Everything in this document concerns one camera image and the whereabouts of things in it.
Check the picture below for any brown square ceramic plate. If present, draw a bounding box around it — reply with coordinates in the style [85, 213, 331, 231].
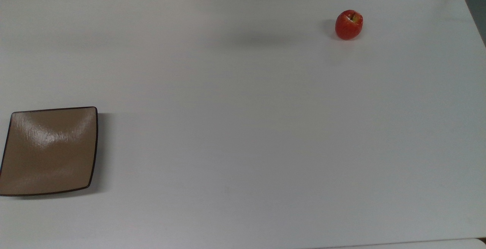
[0, 106, 99, 197]

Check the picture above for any red apple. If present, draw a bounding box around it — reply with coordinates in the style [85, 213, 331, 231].
[335, 9, 364, 41]

